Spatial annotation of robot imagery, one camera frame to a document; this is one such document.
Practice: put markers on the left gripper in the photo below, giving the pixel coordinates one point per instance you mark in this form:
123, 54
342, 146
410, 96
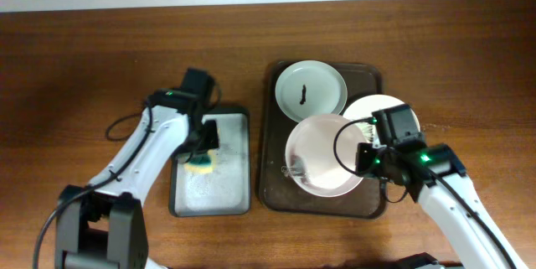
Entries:
208, 145

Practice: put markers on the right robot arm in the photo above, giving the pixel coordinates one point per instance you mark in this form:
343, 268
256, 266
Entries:
436, 179

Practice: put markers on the pinkish white plate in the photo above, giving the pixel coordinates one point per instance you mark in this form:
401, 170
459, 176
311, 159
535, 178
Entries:
320, 155

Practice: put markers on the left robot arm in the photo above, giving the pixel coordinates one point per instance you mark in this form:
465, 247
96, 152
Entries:
101, 225

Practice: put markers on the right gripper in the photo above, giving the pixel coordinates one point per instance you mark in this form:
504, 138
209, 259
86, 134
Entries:
361, 150

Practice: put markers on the green and yellow sponge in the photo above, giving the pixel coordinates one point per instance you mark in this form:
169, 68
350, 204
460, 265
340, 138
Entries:
202, 164

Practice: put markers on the small dark soapy tray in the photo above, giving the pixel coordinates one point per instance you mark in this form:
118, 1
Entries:
225, 191

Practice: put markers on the large brown serving tray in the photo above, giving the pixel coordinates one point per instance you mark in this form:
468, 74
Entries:
279, 192

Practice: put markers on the pale green plate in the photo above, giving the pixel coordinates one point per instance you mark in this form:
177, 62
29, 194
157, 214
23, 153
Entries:
308, 88

